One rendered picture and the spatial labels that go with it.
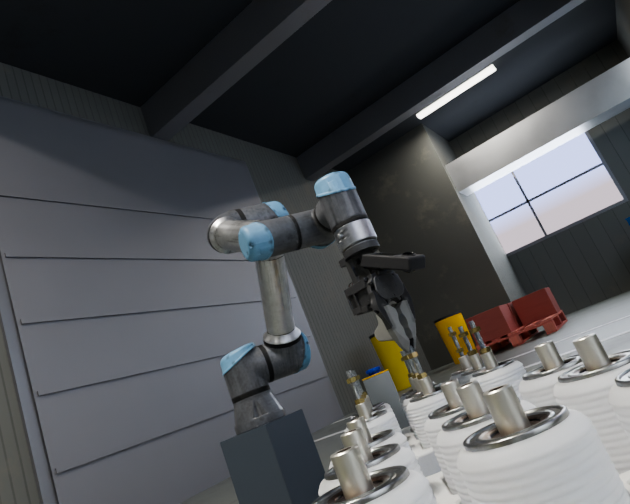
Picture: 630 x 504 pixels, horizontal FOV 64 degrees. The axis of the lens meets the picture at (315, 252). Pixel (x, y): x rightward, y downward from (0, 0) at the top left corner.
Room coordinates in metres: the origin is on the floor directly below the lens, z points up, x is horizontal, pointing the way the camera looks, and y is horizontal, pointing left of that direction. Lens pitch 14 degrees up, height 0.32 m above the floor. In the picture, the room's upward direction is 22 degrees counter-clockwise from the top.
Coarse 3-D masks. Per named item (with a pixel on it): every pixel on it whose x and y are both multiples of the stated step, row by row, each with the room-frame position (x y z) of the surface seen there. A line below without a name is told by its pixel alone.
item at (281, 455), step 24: (264, 432) 1.41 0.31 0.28; (288, 432) 1.48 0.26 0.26; (240, 456) 1.46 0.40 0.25; (264, 456) 1.42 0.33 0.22; (288, 456) 1.45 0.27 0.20; (312, 456) 1.53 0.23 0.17; (240, 480) 1.48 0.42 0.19; (264, 480) 1.44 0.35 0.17; (288, 480) 1.42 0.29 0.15; (312, 480) 1.50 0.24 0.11
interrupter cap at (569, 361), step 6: (576, 354) 0.63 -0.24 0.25; (564, 360) 0.64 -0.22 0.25; (570, 360) 0.62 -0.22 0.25; (576, 360) 0.59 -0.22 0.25; (540, 366) 0.66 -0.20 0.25; (564, 366) 0.58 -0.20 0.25; (570, 366) 0.58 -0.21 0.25; (528, 372) 0.65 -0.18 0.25; (534, 372) 0.64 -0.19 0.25; (540, 372) 0.63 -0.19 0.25; (546, 372) 0.59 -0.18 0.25; (552, 372) 0.59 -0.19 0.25; (528, 378) 0.61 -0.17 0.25; (534, 378) 0.60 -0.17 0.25
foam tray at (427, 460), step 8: (408, 432) 1.15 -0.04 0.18; (408, 440) 1.04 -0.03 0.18; (416, 440) 1.00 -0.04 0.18; (416, 448) 0.92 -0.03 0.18; (416, 456) 0.86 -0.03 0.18; (424, 456) 0.86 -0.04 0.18; (432, 456) 0.86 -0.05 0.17; (424, 464) 0.86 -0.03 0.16; (432, 464) 0.86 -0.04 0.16; (424, 472) 0.86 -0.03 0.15; (432, 472) 0.86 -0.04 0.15
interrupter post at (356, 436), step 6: (348, 432) 0.51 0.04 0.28; (354, 432) 0.50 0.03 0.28; (360, 432) 0.50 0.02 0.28; (342, 438) 0.50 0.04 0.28; (348, 438) 0.50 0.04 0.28; (354, 438) 0.50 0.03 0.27; (360, 438) 0.50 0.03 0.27; (348, 444) 0.50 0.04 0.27; (354, 444) 0.50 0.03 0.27; (360, 444) 0.50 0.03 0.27; (366, 444) 0.50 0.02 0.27; (360, 450) 0.50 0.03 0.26; (366, 450) 0.50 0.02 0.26; (366, 456) 0.50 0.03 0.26; (372, 456) 0.51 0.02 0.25
